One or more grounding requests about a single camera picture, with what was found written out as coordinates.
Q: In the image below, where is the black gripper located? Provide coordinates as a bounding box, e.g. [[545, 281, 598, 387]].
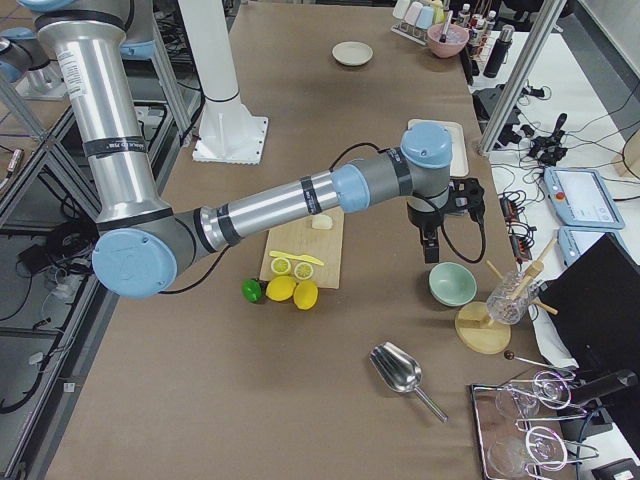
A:
[[407, 177, 484, 264]]

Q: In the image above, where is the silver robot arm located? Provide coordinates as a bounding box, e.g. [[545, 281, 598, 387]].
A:
[[27, 1, 484, 299]]

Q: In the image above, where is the beige serving tray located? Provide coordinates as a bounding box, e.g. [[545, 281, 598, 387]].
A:
[[407, 119, 469, 178]]

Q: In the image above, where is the white steamed bun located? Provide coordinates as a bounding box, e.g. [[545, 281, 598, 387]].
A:
[[311, 214, 333, 230]]

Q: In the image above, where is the dark framed glass tray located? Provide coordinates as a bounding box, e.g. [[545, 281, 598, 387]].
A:
[[469, 380, 586, 479]]

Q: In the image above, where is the mint green bowl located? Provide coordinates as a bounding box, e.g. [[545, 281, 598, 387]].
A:
[[428, 262, 477, 307]]

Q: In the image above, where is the left orange black usb hub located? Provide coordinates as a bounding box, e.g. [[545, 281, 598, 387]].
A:
[[499, 198, 521, 223]]

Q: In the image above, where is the orange black usb hub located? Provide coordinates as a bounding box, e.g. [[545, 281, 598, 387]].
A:
[[509, 235, 531, 264], [499, 198, 521, 223]]

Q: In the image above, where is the right orange black usb hub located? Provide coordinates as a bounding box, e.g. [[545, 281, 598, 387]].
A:
[[509, 235, 531, 264]]

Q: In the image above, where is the wooden mug tree stand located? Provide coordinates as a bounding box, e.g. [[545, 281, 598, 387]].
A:
[[455, 237, 558, 354]]

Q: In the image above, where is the clear glass mug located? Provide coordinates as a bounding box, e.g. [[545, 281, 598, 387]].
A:
[[486, 271, 539, 325]]

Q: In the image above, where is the wooden cutting board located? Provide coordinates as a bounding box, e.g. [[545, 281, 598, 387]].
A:
[[259, 207, 344, 289]]

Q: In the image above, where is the metal ice scoop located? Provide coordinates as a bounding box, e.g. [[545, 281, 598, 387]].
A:
[[369, 341, 449, 423]]

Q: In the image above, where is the yellow plastic knife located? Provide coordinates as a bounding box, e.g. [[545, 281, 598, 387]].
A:
[[268, 250, 325, 266]]

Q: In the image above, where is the right whole yellow lemon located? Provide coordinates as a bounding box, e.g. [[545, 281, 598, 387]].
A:
[[293, 280, 319, 310]]

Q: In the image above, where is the whole yellow lemon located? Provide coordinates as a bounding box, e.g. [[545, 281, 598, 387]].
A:
[[265, 276, 297, 302], [293, 280, 319, 310]]

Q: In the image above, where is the lower blue teach pendant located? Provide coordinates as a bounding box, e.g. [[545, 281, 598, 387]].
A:
[[557, 226, 606, 267]]

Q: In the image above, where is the blue teach pendant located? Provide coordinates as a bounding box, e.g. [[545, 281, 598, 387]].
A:
[[543, 167, 625, 230], [557, 226, 606, 267]]

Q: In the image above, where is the left lemon half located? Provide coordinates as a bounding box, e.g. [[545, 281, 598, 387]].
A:
[[270, 257, 294, 276]]

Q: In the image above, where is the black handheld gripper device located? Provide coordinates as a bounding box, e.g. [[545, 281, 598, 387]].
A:
[[528, 113, 567, 167]]

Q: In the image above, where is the left whole yellow lemon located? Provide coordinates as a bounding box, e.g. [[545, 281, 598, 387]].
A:
[[265, 276, 297, 302]]

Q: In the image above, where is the upper blue teach pendant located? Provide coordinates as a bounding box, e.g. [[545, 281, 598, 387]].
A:
[[543, 167, 625, 230]]

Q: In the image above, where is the black computer monitor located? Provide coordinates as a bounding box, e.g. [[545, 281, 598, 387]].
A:
[[540, 233, 639, 372]]

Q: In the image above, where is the green lime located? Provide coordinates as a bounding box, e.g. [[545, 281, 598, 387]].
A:
[[241, 278, 264, 303]]

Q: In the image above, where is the upper wine glass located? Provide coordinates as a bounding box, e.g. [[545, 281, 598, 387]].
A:
[[495, 370, 571, 420]]

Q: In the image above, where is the wine glass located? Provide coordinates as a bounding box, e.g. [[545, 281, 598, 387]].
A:
[[487, 426, 568, 479], [495, 370, 571, 420]]

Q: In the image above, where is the black thermos bottle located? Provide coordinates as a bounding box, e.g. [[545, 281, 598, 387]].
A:
[[483, 25, 515, 78]]

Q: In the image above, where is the cream round plate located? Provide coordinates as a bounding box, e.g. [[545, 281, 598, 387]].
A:
[[331, 41, 374, 67]]

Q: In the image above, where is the metal muddler in bowl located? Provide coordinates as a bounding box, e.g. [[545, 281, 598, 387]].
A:
[[439, 10, 453, 43]]

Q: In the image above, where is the pink bowl with ice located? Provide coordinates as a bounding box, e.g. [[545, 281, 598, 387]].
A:
[[427, 24, 469, 58]]

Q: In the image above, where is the white cup rack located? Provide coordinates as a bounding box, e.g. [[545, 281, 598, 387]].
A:
[[391, 0, 449, 46]]

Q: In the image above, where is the lower wine glass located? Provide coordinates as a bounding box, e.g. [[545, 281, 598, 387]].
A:
[[487, 426, 568, 479]]

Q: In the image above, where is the aluminium frame post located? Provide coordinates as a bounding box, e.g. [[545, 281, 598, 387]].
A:
[[478, 0, 566, 157]]

